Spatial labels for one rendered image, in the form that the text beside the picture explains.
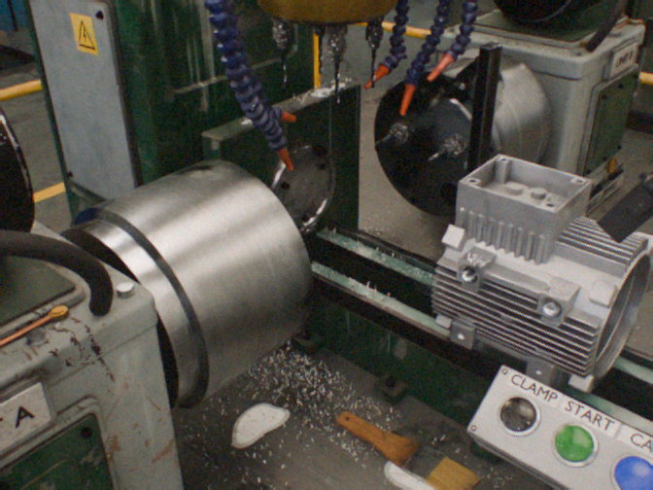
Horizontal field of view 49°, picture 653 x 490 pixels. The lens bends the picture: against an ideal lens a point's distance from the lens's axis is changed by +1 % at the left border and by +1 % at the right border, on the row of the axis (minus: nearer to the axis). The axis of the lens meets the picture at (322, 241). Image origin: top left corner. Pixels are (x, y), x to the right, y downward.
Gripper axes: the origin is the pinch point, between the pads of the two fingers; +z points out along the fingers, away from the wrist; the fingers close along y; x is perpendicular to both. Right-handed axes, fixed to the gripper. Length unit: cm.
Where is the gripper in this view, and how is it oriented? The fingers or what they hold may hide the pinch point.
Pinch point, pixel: (642, 201)
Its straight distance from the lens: 75.0
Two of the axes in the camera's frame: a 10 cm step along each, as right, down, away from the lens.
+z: -3.6, 5.7, 7.3
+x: 6.5, 7.2, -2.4
